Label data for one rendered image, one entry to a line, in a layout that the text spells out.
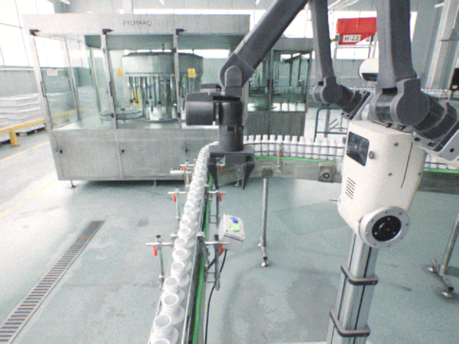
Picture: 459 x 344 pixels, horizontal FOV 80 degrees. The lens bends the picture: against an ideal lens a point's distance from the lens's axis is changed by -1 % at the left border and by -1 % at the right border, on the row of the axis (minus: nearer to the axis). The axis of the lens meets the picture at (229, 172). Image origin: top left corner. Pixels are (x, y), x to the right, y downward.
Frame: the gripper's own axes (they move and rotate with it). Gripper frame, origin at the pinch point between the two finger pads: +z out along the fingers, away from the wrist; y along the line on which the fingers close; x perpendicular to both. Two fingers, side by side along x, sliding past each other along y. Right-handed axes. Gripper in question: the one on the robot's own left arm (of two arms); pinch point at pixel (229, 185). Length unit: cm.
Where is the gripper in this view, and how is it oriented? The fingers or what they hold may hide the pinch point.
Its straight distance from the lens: 66.4
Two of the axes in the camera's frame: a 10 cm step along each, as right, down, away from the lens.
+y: 10.0, 0.1, 0.3
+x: -0.3, -3.3, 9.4
